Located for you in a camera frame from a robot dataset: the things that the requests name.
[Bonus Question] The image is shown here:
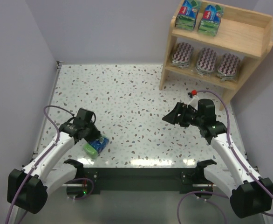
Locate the purple zigzag sponge pack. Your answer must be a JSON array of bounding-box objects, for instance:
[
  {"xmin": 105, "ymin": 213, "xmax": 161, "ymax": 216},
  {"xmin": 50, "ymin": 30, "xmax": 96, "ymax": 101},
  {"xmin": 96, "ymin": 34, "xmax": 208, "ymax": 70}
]
[
  {"xmin": 217, "ymin": 53, "xmax": 241, "ymax": 82},
  {"xmin": 196, "ymin": 48, "xmax": 218, "ymax": 76},
  {"xmin": 172, "ymin": 42, "xmax": 194, "ymax": 69}
]

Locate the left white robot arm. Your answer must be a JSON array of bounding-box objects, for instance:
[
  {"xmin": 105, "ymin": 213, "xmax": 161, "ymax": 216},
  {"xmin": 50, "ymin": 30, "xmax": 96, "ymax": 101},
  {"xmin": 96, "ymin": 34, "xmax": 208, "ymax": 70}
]
[{"xmin": 7, "ymin": 108, "xmax": 101, "ymax": 214}]

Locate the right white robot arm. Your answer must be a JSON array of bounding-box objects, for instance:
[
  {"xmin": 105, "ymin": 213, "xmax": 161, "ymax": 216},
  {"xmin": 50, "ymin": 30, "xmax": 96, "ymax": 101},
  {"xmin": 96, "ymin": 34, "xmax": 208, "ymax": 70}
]
[{"xmin": 162, "ymin": 99, "xmax": 273, "ymax": 218}]

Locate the wooden two-tier shelf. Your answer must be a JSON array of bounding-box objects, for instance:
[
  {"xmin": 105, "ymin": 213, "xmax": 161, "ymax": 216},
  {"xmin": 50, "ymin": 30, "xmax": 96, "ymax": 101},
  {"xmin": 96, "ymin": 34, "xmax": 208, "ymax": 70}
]
[{"xmin": 159, "ymin": 0, "xmax": 273, "ymax": 111}]

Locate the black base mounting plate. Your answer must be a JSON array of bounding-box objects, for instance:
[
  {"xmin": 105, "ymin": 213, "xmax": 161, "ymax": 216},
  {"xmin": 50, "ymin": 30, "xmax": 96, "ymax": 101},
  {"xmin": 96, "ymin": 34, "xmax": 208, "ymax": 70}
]
[{"xmin": 75, "ymin": 168, "xmax": 216, "ymax": 195}]

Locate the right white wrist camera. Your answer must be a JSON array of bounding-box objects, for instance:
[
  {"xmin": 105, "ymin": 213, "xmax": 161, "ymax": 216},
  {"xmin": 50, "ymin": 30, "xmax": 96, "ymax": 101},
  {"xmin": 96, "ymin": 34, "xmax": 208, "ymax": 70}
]
[{"xmin": 188, "ymin": 90, "xmax": 199, "ymax": 108}]

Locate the aluminium frame rail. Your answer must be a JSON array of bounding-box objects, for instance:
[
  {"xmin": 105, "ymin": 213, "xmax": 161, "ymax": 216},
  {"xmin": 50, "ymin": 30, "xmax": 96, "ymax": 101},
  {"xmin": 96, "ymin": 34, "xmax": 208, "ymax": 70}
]
[{"xmin": 29, "ymin": 61, "xmax": 62, "ymax": 160}]

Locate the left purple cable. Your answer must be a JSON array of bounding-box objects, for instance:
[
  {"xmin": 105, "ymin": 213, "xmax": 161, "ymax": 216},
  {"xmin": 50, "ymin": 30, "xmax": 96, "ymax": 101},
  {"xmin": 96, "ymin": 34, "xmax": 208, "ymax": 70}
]
[{"xmin": 5, "ymin": 105, "xmax": 96, "ymax": 224}]

